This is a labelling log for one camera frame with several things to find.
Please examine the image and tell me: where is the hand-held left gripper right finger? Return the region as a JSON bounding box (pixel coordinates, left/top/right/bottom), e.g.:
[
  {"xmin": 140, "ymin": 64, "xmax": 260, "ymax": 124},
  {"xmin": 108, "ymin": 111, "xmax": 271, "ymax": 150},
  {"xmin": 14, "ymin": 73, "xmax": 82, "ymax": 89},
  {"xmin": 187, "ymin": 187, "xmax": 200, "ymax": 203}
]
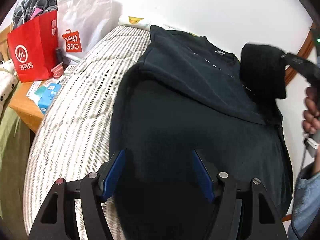
[{"xmin": 192, "ymin": 149, "xmax": 288, "ymax": 240}]

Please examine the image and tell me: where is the white flower print cloth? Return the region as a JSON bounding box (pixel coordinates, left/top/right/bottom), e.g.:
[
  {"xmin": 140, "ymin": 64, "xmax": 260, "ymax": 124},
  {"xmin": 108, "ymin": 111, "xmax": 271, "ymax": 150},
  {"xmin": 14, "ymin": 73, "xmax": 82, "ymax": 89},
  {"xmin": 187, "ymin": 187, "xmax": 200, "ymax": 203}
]
[{"xmin": 0, "ymin": 60, "xmax": 20, "ymax": 103}]

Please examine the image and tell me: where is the wooden nightstand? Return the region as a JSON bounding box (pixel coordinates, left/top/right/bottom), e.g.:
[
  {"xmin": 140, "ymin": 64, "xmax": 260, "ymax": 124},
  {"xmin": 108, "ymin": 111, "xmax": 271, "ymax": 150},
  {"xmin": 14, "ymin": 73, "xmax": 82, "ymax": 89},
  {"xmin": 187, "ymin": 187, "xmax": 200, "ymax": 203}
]
[{"xmin": 9, "ymin": 80, "xmax": 65, "ymax": 133}]

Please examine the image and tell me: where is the person's right hand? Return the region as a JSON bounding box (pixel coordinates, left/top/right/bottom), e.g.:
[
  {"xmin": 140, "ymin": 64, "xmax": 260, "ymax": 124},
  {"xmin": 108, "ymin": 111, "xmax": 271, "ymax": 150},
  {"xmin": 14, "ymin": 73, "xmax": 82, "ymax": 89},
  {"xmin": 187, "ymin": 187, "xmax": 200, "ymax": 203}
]
[{"xmin": 303, "ymin": 86, "xmax": 320, "ymax": 135}]

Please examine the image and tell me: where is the black t-shirt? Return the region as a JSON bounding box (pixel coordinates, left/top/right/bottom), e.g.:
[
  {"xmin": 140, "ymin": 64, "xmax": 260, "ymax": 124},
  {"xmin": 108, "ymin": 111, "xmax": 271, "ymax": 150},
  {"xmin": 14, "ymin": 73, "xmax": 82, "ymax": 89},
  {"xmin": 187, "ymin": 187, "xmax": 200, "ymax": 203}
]
[{"xmin": 110, "ymin": 25, "xmax": 293, "ymax": 240}]

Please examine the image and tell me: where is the green blanket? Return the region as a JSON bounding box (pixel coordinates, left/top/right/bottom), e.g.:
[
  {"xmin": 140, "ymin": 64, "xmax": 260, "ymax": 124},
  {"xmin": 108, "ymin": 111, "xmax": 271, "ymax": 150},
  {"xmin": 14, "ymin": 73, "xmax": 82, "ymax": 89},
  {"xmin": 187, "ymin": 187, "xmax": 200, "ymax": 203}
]
[{"xmin": 0, "ymin": 82, "xmax": 33, "ymax": 220}]

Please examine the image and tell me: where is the person's right forearm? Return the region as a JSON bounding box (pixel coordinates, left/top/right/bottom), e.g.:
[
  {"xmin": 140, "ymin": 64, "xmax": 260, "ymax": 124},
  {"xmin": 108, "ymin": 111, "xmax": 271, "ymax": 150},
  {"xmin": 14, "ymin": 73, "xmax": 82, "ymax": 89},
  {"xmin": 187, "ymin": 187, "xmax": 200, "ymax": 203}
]
[{"xmin": 287, "ymin": 162, "xmax": 320, "ymax": 240}]

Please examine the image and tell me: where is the blue and white box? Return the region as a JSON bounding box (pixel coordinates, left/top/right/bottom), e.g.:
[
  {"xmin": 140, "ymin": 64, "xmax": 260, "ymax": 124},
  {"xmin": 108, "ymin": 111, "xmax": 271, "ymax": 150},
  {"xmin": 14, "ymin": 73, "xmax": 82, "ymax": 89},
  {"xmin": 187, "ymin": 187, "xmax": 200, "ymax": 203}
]
[{"xmin": 37, "ymin": 82, "xmax": 62, "ymax": 114}]

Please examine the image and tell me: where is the brown wooden trim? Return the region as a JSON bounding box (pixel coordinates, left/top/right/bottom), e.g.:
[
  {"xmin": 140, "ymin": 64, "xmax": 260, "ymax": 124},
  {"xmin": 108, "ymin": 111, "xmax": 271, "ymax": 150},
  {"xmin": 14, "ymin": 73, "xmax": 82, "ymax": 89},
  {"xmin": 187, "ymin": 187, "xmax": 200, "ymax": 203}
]
[{"xmin": 285, "ymin": 21, "xmax": 317, "ymax": 82}]

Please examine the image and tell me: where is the white printed card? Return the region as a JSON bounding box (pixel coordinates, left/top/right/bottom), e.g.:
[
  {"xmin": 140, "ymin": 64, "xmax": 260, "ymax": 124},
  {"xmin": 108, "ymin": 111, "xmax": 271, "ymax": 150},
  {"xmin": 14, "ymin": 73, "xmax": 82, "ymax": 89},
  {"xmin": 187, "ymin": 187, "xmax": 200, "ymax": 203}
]
[{"xmin": 26, "ymin": 81, "xmax": 50, "ymax": 98}]

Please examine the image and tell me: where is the white remote control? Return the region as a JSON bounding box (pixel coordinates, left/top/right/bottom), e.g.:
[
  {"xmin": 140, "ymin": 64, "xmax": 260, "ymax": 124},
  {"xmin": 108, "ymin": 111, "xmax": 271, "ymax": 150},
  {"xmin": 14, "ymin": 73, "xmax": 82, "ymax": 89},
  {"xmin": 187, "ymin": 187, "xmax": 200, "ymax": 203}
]
[{"xmin": 64, "ymin": 64, "xmax": 77, "ymax": 77}]

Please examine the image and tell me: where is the dark bottle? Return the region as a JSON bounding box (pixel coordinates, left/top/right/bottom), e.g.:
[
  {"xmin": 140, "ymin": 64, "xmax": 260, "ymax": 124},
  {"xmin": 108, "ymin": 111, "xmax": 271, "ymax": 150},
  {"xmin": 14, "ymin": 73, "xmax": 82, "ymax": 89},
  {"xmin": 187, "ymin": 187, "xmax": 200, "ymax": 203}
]
[{"xmin": 55, "ymin": 47, "xmax": 64, "ymax": 67}]

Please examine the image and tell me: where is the grey plaid cloth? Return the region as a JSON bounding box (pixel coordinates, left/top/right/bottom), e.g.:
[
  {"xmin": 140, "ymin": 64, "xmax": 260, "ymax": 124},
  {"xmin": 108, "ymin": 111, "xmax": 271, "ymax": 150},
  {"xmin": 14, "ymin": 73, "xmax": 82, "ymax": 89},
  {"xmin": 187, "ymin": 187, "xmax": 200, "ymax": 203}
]
[{"xmin": 12, "ymin": 0, "xmax": 58, "ymax": 29}]

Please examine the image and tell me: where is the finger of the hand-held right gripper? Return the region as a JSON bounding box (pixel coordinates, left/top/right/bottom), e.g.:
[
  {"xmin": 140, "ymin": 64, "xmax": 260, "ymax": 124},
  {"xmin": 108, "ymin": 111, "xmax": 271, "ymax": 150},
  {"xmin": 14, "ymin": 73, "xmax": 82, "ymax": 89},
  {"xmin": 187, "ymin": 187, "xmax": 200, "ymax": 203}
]
[{"xmin": 280, "ymin": 52, "xmax": 320, "ymax": 79}]

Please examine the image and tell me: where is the white pillow with yellow print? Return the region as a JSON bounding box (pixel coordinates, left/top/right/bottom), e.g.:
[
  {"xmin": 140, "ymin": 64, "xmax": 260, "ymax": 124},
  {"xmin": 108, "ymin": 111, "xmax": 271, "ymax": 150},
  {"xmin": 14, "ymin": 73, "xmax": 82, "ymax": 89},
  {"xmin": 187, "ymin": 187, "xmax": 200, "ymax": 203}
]
[{"xmin": 118, "ymin": 15, "xmax": 200, "ymax": 38}]

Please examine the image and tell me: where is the wooden furniture panel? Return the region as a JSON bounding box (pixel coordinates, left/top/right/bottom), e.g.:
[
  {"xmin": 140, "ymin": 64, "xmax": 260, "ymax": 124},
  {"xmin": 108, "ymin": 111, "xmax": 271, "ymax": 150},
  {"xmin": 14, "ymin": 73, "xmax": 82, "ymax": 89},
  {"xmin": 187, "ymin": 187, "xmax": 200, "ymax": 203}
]
[{"xmin": 0, "ymin": 26, "xmax": 13, "ymax": 63}]

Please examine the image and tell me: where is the pink cup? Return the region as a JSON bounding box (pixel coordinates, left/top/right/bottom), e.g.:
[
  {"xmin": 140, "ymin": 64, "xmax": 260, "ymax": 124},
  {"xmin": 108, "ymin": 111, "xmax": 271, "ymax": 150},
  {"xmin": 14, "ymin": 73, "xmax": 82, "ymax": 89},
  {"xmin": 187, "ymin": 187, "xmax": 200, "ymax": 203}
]
[{"xmin": 51, "ymin": 64, "xmax": 66, "ymax": 78}]

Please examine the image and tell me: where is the white paper bag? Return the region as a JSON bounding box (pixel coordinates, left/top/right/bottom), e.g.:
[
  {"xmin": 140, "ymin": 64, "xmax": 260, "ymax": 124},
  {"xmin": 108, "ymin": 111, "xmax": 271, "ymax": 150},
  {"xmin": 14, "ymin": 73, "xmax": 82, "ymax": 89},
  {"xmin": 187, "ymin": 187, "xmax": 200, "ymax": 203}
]
[{"xmin": 57, "ymin": 0, "xmax": 113, "ymax": 63}]

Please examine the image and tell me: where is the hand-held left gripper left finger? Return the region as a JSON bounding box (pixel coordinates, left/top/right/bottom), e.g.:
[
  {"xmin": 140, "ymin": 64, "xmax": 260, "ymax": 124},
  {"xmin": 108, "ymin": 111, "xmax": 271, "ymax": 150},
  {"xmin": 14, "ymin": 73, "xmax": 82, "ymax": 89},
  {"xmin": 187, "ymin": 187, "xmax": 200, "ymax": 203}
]
[{"xmin": 28, "ymin": 149, "xmax": 125, "ymax": 240}]

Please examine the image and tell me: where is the red paper bag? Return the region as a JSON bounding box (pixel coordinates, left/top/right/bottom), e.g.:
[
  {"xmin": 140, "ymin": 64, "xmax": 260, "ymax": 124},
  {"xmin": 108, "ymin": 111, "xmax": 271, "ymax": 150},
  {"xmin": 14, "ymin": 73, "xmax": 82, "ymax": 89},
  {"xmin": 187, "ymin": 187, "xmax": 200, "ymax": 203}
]
[{"xmin": 7, "ymin": 11, "xmax": 59, "ymax": 83}]

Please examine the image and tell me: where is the striped mattress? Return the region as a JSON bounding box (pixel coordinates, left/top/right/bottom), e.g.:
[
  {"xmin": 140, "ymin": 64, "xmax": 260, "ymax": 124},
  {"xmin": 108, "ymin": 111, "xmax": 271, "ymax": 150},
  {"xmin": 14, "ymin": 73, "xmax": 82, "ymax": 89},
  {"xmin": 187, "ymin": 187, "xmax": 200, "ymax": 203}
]
[{"xmin": 23, "ymin": 25, "xmax": 155, "ymax": 240}]

